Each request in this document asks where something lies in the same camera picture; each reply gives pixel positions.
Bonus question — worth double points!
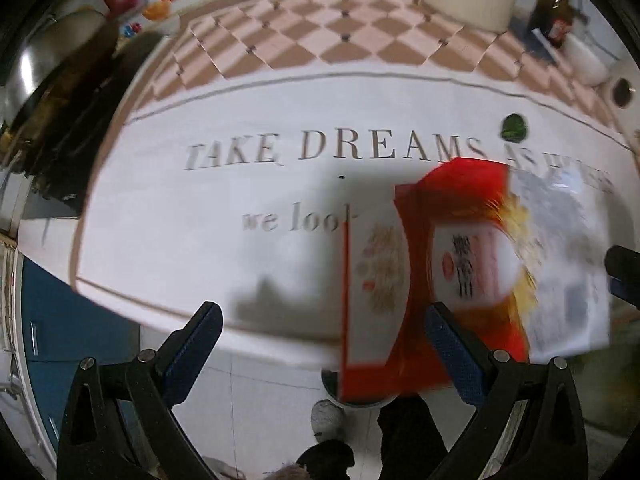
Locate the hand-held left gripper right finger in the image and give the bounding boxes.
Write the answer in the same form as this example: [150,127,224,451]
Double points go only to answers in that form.
[424,301,588,480]

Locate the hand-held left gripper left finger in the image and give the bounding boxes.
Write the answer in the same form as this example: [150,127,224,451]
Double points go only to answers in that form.
[57,301,223,480]

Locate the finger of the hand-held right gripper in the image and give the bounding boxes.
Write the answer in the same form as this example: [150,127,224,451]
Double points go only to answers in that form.
[604,245,640,307]

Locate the clear plastic wrapper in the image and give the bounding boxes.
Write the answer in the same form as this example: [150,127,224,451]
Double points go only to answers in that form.
[505,167,613,356]

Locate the white red printed packet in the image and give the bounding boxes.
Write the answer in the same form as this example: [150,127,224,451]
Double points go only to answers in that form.
[340,200,416,403]

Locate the round trash bin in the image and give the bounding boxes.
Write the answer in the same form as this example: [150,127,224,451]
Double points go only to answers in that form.
[320,367,401,408]

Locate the red snack bag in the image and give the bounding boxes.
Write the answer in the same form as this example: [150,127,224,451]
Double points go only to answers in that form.
[395,157,531,401]

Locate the person's legs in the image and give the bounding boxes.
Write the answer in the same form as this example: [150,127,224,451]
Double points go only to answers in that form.
[297,395,448,480]

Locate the person's left shoe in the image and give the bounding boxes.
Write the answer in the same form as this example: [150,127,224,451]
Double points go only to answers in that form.
[311,400,346,436]

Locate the blue base cabinet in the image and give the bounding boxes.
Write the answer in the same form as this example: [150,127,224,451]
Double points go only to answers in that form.
[20,255,141,461]

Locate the checkered printed table mat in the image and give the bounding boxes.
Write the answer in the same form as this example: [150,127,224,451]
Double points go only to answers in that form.
[70,0,640,361]

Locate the white pink electric kettle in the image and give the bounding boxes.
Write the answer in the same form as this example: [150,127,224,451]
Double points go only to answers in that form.
[602,57,640,151]

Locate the small dark green pebble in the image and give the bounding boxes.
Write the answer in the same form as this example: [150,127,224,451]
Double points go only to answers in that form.
[500,114,528,142]

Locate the white bowl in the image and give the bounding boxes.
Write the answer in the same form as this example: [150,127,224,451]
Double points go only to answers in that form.
[565,35,618,86]

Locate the steel wok with lid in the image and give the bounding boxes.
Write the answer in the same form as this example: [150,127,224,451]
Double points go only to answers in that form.
[5,35,166,201]
[0,10,108,131]

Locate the dark sauce bottle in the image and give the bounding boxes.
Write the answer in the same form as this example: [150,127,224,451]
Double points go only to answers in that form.
[530,0,576,48]

